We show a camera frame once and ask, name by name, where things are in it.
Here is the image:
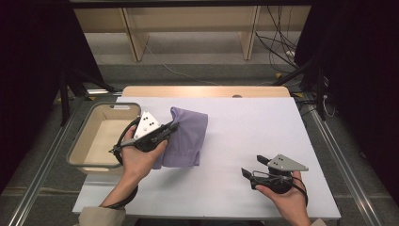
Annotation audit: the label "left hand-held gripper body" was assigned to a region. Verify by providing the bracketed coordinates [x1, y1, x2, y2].
[126, 109, 168, 154]

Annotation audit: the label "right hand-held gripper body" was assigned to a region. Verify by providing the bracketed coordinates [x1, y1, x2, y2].
[248, 153, 310, 195]

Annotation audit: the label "purple shorts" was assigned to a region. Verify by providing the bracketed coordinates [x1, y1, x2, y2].
[152, 106, 209, 170]

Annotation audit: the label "beige storage bin grey rim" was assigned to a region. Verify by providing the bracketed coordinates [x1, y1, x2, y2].
[66, 102, 144, 175]

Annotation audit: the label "person's right hand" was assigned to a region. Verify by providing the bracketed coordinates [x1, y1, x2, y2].
[255, 170, 312, 226]

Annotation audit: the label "person's left hand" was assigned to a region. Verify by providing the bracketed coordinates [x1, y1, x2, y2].
[120, 124, 169, 184]

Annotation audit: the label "white table cover board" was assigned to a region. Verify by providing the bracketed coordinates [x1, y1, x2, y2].
[72, 96, 342, 220]

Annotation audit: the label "black tripod stand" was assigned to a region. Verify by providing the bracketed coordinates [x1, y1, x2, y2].
[271, 56, 329, 122]
[57, 66, 118, 127]

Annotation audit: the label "light wooden shelf unit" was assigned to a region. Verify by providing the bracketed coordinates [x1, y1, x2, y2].
[73, 6, 311, 62]

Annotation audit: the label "dark curtain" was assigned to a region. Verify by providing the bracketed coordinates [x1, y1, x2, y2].
[0, 0, 105, 193]
[294, 0, 399, 196]

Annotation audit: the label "right hand-held gripper black cable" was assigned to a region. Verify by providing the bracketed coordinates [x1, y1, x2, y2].
[291, 174, 310, 207]

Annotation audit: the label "hand-held gripper black cable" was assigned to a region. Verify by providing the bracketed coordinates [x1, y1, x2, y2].
[291, 174, 310, 207]
[99, 116, 143, 210]

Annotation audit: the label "left hand-held gripper black cable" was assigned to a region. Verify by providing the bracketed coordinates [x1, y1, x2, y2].
[99, 116, 143, 210]

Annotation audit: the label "thin white floor cable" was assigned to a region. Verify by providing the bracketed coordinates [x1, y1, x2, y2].
[137, 33, 221, 87]

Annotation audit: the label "aluminium floor rail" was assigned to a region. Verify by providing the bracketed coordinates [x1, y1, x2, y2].
[304, 99, 386, 226]
[8, 89, 123, 226]

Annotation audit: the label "white looped cable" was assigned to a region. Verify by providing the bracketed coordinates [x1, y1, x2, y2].
[323, 93, 337, 119]

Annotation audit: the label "bundle of black cables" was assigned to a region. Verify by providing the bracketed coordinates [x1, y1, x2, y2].
[254, 5, 303, 69]

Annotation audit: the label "black overhead frame bar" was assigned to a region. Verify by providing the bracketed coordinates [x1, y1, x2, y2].
[68, 0, 315, 9]

